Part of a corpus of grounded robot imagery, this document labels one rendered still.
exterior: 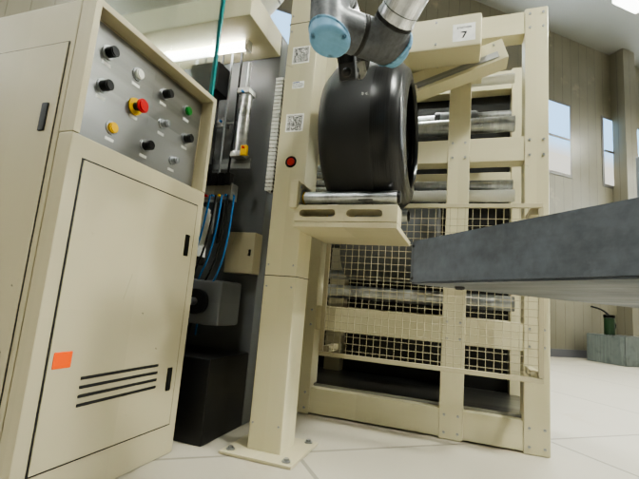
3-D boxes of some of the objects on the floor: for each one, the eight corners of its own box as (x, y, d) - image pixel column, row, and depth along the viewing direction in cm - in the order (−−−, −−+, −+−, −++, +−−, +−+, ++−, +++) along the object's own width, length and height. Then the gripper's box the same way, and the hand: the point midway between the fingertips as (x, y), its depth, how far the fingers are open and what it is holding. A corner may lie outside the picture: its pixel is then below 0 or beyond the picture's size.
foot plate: (218, 453, 137) (219, 446, 138) (255, 431, 162) (256, 426, 163) (290, 470, 128) (291, 463, 129) (318, 445, 153) (318, 438, 154)
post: (245, 451, 141) (306, -148, 179) (262, 440, 154) (317, -118, 192) (279, 459, 137) (335, -157, 175) (294, 447, 149) (342, -125, 187)
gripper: (362, 2, 103) (377, 59, 123) (329, 8, 106) (348, 63, 126) (359, 29, 101) (375, 84, 121) (325, 34, 104) (345, 86, 124)
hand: (359, 78), depth 121 cm, fingers closed
